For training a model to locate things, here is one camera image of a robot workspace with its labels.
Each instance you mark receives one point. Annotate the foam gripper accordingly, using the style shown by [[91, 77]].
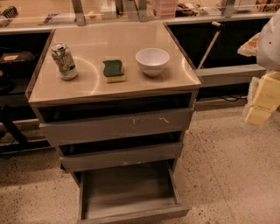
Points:
[[269, 46]]

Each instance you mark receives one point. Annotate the grey bottom drawer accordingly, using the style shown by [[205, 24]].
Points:
[[132, 194]]

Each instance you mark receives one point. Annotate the grey drawer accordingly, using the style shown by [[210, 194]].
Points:
[[81, 157], [132, 194], [108, 120]]

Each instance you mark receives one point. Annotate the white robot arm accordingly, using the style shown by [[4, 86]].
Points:
[[268, 45]]

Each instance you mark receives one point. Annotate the grey middle drawer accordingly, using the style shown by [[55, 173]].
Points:
[[81, 157]]

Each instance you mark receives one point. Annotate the grey drawer cabinet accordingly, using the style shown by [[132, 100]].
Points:
[[90, 46]]

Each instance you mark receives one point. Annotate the grey top drawer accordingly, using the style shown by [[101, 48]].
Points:
[[108, 120]]

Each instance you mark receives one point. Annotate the grey metal beam right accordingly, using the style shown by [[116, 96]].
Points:
[[229, 75]]

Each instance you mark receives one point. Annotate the white bowl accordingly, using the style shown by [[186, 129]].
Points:
[[152, 61]]

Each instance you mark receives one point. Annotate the pink stacked trays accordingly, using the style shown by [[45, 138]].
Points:
[[164, 8]]

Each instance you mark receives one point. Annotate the green yellow sponge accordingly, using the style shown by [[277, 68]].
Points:
[[113, 71]]

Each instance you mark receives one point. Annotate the crushed soda can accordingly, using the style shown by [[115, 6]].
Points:
[[63, 58]]

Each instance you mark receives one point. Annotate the dark object left shelf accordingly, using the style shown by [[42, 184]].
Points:
[[17, 60]]

